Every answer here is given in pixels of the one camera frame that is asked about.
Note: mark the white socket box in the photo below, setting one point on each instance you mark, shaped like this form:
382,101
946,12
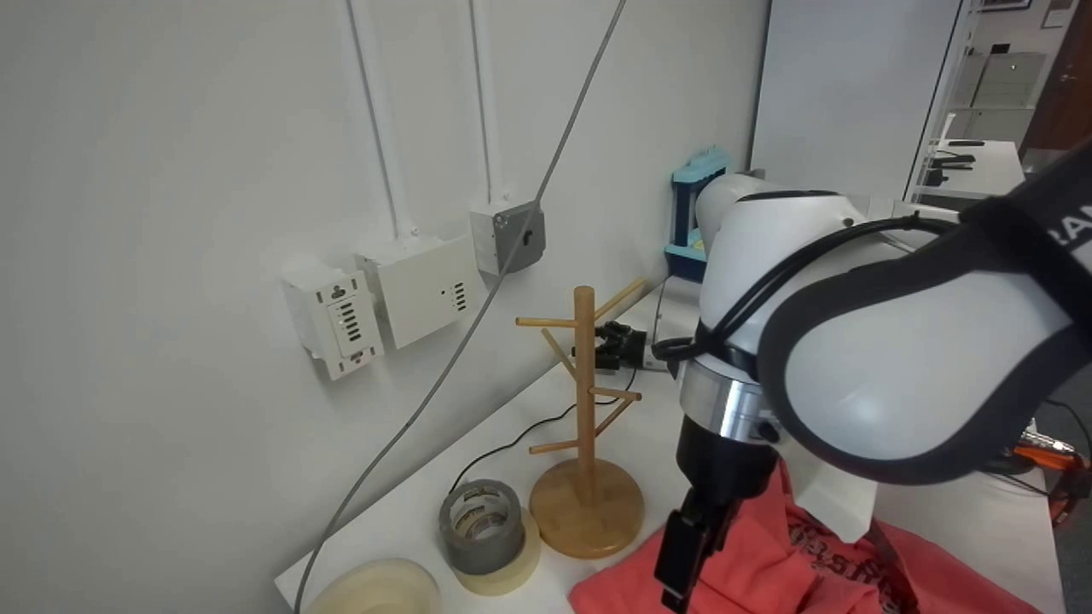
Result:
414,292

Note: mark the red shirt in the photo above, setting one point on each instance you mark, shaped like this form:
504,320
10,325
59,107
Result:
772,566

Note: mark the wooden mug tree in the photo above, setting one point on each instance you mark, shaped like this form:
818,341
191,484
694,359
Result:
584,512

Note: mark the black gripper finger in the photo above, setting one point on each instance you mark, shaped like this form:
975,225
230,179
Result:
686,562

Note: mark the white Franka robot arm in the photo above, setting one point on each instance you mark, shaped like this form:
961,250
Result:
908,362

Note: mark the white background table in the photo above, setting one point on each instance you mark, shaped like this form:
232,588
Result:
989,172

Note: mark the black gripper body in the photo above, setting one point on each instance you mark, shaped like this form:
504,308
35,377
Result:
729,473

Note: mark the white wall conduit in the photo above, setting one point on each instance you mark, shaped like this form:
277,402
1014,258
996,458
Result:
373,114
482,114

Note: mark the small black connector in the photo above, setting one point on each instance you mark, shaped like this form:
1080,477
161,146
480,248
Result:
617,346

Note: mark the white outlet with switches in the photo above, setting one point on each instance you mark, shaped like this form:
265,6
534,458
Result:
342,325

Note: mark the orange black tool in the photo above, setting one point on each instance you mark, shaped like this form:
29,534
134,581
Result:
1043,458

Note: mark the brown wooden door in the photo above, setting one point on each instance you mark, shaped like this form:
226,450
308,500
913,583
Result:
1068,79

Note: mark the black device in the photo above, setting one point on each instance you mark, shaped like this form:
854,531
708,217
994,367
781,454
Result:
938,172

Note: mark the grey junction box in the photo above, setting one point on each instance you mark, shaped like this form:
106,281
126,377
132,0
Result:
499,240

